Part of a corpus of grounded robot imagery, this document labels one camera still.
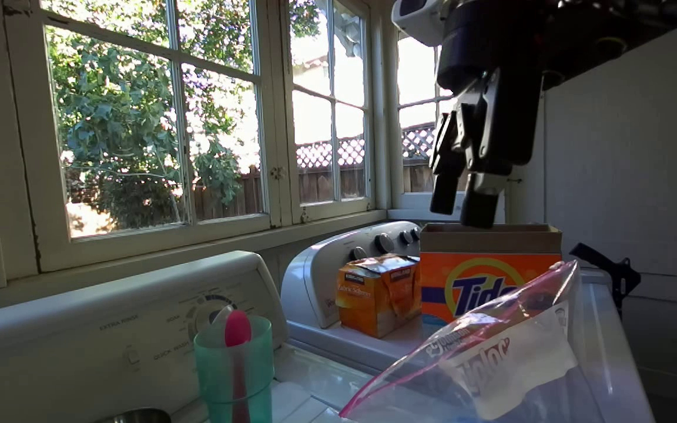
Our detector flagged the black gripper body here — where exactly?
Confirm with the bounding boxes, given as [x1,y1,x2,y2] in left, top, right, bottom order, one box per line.
[440,0,547,175]

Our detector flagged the clear zip bag pink seal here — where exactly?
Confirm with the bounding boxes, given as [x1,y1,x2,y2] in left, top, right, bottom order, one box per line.
[335,255,655,423]

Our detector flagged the large orange Tide box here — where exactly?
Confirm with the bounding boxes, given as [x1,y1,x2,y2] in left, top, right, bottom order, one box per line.
[417,224,563,327]

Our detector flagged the small orange cardboard box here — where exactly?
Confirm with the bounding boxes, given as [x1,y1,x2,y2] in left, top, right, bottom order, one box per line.
[333,252,420,339]

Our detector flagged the white wooden framed window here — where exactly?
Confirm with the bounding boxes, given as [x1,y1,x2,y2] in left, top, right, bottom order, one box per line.
[274,0,382,226]
[5,0,282,274]
[382,30,465,221]

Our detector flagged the wooden lattice fence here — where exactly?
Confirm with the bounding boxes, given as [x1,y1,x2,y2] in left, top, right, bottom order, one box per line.
[192,120,441,224]

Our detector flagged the white dryer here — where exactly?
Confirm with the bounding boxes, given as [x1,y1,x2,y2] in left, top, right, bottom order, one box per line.
[276,218,592,378]

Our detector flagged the pink red spoon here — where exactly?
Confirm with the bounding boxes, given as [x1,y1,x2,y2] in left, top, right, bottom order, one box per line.
[221,306,256,423]

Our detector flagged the teal plastic cup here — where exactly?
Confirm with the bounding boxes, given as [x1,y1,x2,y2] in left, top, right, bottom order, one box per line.
[189,315,276,423]

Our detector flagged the green leafy trees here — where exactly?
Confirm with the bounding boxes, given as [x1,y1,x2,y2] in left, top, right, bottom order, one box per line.
[41,0,323,232]

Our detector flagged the white washing machine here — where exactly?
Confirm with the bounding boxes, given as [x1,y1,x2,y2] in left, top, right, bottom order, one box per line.
[0,248,465,423]

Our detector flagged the black clamp strap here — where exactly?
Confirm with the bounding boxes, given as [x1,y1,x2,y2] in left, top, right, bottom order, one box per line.
[568,241,644,318]

